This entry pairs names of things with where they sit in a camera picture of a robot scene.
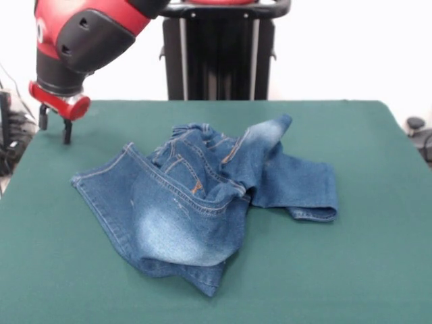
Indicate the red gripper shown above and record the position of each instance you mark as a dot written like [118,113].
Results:
[60,106]

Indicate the blue denim jeans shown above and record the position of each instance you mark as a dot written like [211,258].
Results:
[185,209]

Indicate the black equipment box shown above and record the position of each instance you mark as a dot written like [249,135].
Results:
[4,108]

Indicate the dark green table cloth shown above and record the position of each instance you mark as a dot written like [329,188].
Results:
[67,270]

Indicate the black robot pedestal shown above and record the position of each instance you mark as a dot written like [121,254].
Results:
[219,50]

